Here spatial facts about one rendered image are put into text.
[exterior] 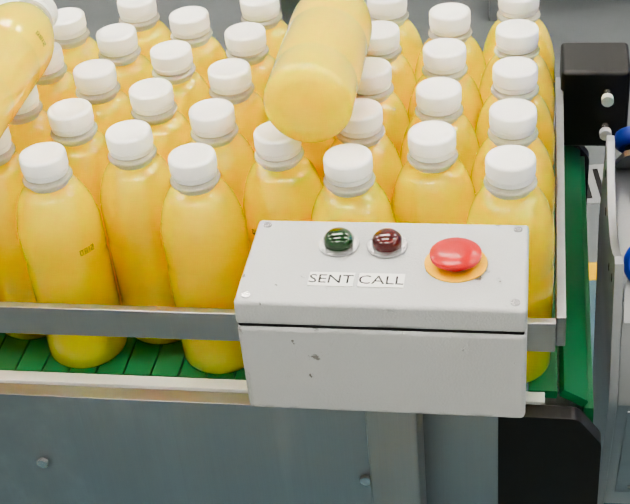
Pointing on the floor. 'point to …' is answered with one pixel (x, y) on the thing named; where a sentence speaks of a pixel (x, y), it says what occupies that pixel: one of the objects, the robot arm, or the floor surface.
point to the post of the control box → (396, 457)
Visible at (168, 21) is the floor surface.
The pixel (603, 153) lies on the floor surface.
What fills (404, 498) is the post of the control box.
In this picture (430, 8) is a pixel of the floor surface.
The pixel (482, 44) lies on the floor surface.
